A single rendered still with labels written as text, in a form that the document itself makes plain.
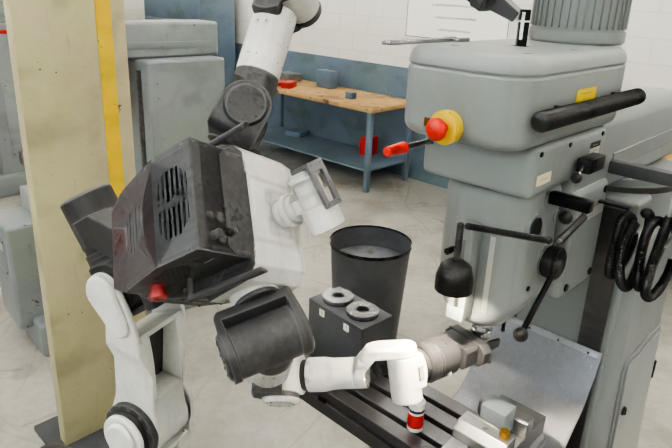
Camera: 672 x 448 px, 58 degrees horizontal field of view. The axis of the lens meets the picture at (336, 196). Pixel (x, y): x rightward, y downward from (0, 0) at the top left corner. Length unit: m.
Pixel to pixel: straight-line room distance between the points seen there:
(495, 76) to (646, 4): 4.58
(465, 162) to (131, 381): 0.86
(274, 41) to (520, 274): 0.68
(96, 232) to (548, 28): 1.03
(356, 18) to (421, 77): 6.06
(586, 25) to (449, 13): 5.04
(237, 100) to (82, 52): 1.44
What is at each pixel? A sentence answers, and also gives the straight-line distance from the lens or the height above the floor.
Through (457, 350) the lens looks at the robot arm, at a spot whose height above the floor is 1.27.
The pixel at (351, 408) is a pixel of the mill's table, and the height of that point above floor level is 0.95.
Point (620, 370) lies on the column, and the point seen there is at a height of 1.05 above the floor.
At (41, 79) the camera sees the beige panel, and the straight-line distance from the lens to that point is 2.47.
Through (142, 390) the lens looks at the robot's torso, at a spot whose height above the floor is 1.13.
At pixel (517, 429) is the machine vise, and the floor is 1.04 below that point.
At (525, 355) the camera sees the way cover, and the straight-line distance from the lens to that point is 1.82.
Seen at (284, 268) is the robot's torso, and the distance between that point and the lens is 1.08.
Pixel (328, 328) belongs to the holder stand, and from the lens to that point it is 1.73.
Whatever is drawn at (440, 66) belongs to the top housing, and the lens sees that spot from 1.08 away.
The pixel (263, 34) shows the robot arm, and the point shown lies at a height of 1.89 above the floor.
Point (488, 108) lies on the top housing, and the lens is 1.04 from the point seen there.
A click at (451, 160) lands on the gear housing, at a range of 1.21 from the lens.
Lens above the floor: 1.98
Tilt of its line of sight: 19 degrees down
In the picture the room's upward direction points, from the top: 2 degrees clockwise
